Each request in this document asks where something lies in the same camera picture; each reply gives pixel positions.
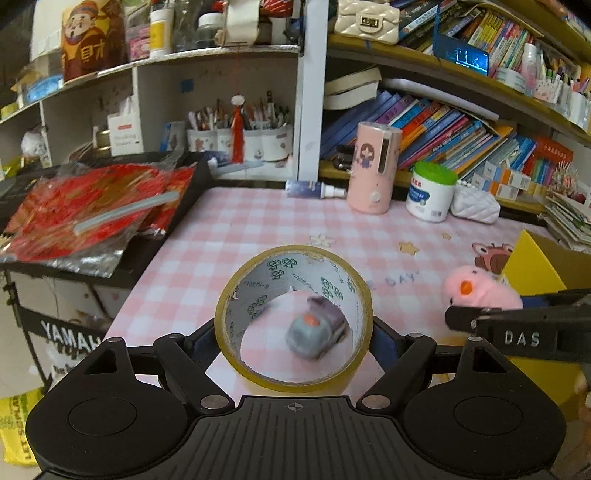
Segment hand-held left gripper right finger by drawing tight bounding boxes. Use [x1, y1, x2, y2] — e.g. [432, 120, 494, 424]
[357, 318, 509, 414]

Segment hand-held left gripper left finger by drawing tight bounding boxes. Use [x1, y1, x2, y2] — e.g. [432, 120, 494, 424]
[84, 318, 219, 414]

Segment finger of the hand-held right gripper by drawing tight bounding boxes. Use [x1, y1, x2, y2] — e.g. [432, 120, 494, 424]
[521, 288, 591, 309]
[445, 302, 591, 366]

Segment yellow cardboard box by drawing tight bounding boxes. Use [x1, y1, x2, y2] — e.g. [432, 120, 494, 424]
[501, 230, 591, 418]

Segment pink plush chick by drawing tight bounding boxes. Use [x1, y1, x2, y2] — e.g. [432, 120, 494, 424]
[440, 265, 523, 320]

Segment grey toy car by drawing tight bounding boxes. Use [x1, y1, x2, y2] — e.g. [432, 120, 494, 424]
[285, 297, 348, 361]

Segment yellow tape roll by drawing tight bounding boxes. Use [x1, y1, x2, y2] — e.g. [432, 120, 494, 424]
[214, 244, 375, 394]

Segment stack of paper booklets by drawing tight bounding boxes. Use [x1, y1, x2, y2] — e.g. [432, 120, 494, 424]
[544, 191, 591, 254]

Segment orange white medicine box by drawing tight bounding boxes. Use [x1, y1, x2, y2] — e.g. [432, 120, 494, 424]
[480, 164, 533, 190]
[475, 178, 525, 201]

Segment pink checkered table mat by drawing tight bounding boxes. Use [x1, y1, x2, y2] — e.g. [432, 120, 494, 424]
[104, 186, 557, 403]

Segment white quilted purse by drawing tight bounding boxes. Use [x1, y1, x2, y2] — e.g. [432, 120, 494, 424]
[450, 180, 501, 225]

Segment red boxed book set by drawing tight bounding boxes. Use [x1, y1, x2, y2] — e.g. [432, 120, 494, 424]
[530, 136, 576, 186]

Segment white jar green lid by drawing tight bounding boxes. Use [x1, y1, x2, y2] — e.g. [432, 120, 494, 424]
[406, 161, 459, 224]

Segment clear plastic rod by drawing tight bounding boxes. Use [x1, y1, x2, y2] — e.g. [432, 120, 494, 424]
[75, 191, 180, 235]

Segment black electric piano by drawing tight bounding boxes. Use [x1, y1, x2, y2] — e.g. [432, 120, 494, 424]
[0, 151, 214, 395]

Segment small spray bottle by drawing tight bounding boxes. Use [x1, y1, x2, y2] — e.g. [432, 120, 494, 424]
[285, 179, 346, 200]

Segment pink cylindrical humidifier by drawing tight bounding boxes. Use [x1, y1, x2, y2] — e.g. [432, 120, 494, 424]
[346, 121, 403, 216]

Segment red foil packets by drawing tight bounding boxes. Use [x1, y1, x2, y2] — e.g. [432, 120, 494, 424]
[0, 162, 197, 278]

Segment yellow plastic bag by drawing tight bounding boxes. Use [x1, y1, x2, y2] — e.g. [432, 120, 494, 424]
[0, 387, 48, 468]

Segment row of colourful books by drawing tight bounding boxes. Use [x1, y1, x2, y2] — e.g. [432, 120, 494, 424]
[320, 90, 539, 185]

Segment row of white pen cups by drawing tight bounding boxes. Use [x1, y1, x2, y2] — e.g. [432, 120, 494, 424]
[186, 92, 294, 163]

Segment row of shelf pen holders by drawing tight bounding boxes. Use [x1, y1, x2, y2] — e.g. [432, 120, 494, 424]
[495, 41, 591, 139]

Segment red tassel doll ornament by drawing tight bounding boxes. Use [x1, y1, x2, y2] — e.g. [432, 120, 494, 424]
[229, 94, 249, 165]

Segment white paper box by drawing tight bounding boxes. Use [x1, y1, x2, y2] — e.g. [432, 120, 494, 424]
[107, 96, 145, 156]

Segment white bar lamp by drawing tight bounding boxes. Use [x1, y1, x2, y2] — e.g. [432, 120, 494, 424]
[379, 78, 502, 121]

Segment white wooden bookshelf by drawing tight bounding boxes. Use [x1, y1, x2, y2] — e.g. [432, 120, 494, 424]
[0, 0, 591, 222]

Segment stack of thick books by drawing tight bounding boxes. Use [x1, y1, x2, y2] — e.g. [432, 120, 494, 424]
[323, 65, 382, 110]

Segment blue screen clock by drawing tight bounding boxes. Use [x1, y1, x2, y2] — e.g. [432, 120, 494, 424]
[433, 31, 491, 78]

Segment dark glass jar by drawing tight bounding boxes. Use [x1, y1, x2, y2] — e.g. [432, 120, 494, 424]
[196, 11, 225, 48]

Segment white bottle yellow label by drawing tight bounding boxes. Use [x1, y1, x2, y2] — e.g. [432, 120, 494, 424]
[148, 0, 175, 59]

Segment cream quilted handbag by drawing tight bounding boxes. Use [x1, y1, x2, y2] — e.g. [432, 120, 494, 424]
[334, 0, 400, 46]

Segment red figure printed bag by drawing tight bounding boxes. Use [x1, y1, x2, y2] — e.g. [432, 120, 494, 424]
[60, 0, 129, 85]

